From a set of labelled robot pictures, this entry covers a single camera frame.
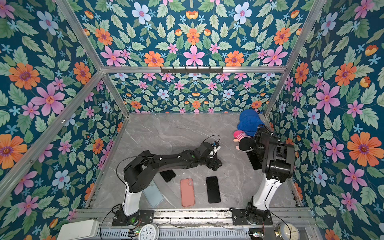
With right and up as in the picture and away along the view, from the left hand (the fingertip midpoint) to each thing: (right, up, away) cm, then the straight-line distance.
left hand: (221, 159), depth 87 cm
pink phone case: (-19, -17, -4) cm, 26 cm away
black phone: (+24, -1, +9) cm, 26 cm away
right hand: (+27, -1, +10) cm, 29 cm away
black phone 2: (-5, -16, -5) cm, 17 cm away
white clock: (-35, -29, -19) cm, 49 cm away
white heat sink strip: (-21, -32, -16) cm, 42 cm away
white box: (-67, -29, -18) cm, 76 cm away
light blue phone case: (-39, -19, -3) cm, 44 cm away
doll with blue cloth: (+25, +25, +27) cm, 44 cm away
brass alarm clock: (+26, -28, -20) cm, 43 cm away
